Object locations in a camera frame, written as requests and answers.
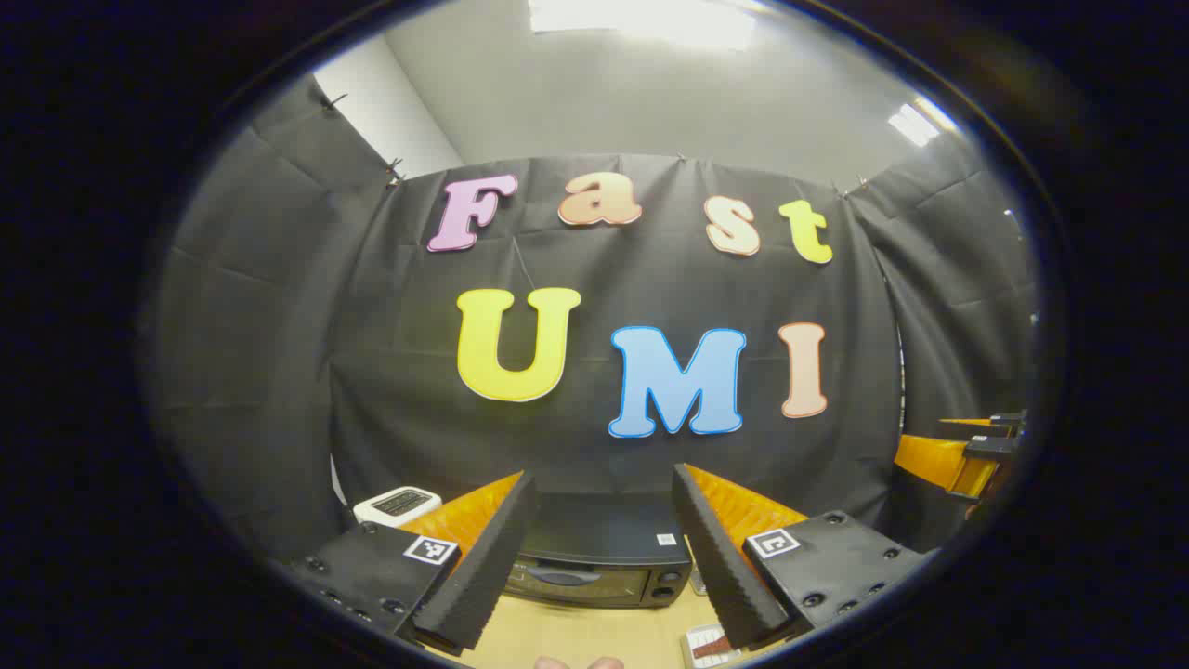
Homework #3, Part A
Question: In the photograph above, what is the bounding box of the ceiling light panel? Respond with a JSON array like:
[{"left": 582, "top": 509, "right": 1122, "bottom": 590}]
[{"left": 887, "top": 98, "right": 958, "bottom": 148}]

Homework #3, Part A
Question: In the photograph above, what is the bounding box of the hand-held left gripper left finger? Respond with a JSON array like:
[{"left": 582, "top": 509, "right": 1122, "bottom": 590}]
[{"left": 279, "top": 470, "right": 540, "bottom": 653}]

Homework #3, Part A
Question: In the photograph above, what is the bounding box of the black electric oven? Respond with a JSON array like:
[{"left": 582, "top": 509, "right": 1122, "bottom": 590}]
[{"left": 504, "top": 491, "right": 696, "bottom": 610}]

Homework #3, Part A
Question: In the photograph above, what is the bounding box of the black backdrop cloth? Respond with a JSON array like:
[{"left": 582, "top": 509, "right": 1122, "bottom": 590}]
[{"left": 153, "top": 74, "right": 1039, "bottom": 568}]

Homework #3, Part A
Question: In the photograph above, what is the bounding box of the white toaster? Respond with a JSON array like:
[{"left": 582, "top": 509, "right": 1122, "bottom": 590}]
[{"left": 353, "top": 486, "right": 443, "bottom": 529}]

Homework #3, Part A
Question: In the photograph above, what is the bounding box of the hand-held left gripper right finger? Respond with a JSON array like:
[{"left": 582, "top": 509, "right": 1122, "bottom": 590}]
[{"left": 671, "top": 462, "right": 934, "bottom": 651}]

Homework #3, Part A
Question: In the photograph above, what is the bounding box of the white ribbed tray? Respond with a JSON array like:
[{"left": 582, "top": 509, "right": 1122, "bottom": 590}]
[{"left": 681, "top": 624, "right": 744, "bottom": 668}]

